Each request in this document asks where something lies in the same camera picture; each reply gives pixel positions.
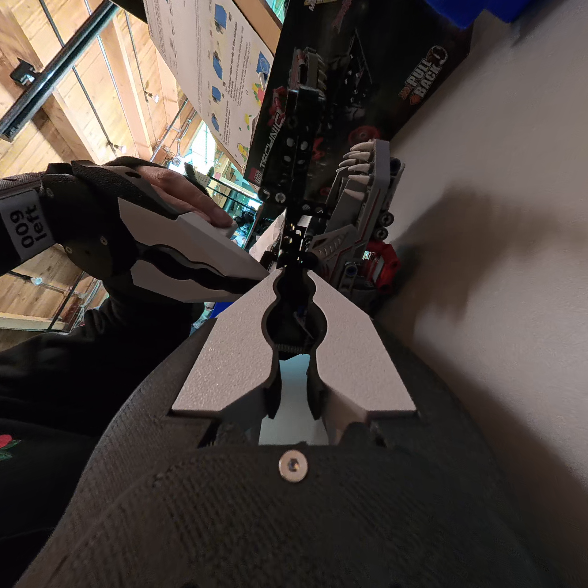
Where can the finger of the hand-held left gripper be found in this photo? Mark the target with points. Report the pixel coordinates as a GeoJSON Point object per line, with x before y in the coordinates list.
{"type": "Point", "coordinates": [174, 285]}
{"type": "Point", "coordinates": [202, 239]}

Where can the black ceiling rail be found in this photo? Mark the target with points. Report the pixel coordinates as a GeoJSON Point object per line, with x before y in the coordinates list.
{"type": "Point", "coordinates": [59, 69]}

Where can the black toy box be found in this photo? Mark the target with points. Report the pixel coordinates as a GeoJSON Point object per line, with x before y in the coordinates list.
{"type": "Point", "coordinates": [390, 69]}

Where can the white desk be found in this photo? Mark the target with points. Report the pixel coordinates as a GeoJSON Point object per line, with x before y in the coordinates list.
{"type": "Point", "coordinates": [505, 229]}

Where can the white instruction poster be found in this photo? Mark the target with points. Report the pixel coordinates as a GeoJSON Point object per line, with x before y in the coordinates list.
{"type": "Point", "coordinates": [206, 69]}

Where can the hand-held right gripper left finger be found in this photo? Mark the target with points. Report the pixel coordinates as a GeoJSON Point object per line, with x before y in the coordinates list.
{"type": "Point", "coordinates": [220, 367]}

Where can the black brick-built toy chassis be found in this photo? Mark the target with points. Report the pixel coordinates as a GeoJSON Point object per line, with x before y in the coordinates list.
{"type": "Point", "coordinates": [294, 160]}

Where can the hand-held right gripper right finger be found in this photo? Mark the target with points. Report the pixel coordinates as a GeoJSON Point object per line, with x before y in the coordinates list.
{"type": "Point", "coordinates": [363, 367]}

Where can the black track light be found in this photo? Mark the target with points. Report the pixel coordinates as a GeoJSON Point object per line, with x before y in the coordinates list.
{"type": "Point", "coordinates": [23, 72]}

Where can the blue plastic bin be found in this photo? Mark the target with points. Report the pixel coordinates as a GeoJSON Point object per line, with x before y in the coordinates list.
{"type": "Point", "coordinates": [473, 9]}

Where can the person's left hand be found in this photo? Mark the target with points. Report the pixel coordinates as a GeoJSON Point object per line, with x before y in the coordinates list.
{"type": "Point", "coordinates": [188, 193]}

